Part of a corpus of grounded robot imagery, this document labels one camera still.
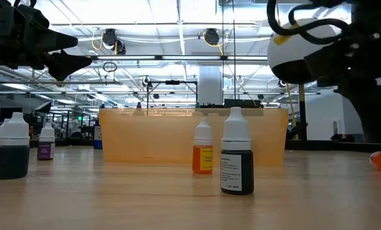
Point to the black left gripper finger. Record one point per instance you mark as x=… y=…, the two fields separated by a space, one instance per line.
x=65 y=65
x=56 y=40

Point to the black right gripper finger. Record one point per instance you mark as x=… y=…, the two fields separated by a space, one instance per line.
x=372 y=115

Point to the large blue cap bottle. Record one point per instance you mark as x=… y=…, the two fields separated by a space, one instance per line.
x=97 y=142

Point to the small purple dropper bottle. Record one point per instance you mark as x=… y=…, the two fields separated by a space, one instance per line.
x=45 y=150

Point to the large green cap bottle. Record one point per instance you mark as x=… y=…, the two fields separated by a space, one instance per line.
x=197 y=104

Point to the small black white-labelled dropper bottle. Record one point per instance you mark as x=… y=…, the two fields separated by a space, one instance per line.
x=246 y=172

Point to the small orange yellow-labelled dropper bottle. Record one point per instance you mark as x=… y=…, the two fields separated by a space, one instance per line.
x=198 y=159

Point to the white globe table lamp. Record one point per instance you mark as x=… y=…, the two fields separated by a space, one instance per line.
x=292 y=54

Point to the black background monitor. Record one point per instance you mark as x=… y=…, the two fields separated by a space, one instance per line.
x=11 y=115

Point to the yellow tape tag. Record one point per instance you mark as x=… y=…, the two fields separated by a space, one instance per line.
x=281 y=38

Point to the large purple cap bottle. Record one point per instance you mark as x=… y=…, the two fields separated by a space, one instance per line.
x=138 y=105

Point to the orange translucent plastic tray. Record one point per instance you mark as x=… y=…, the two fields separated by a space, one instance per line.
x=152 y=137

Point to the black perforated case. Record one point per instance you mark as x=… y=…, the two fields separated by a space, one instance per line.
x=242 y=103

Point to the black aluminum table frame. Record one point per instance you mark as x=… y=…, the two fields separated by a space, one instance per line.
x=321 y=146

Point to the black background workstation frame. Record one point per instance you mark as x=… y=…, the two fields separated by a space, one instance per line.
x=172 y=82

